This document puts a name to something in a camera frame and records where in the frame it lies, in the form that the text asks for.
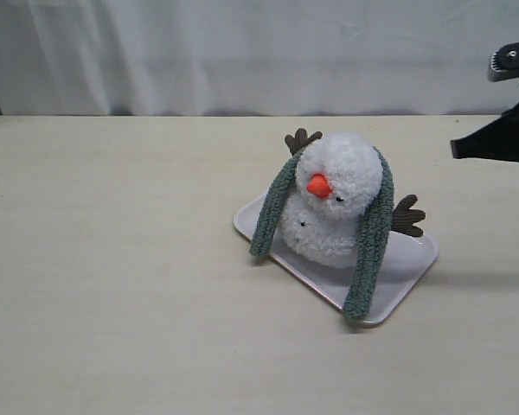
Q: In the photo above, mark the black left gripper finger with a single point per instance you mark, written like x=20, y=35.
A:
x=498, y=140

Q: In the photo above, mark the green knitted scarf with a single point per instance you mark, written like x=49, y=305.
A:
x=374, y=228

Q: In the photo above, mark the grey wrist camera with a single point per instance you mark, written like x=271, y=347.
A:
x=504, y=63

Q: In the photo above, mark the white plush snowman green scarf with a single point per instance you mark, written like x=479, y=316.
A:
x=338, y=175

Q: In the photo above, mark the white curtain backdrop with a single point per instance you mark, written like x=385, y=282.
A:
x=267, y=58

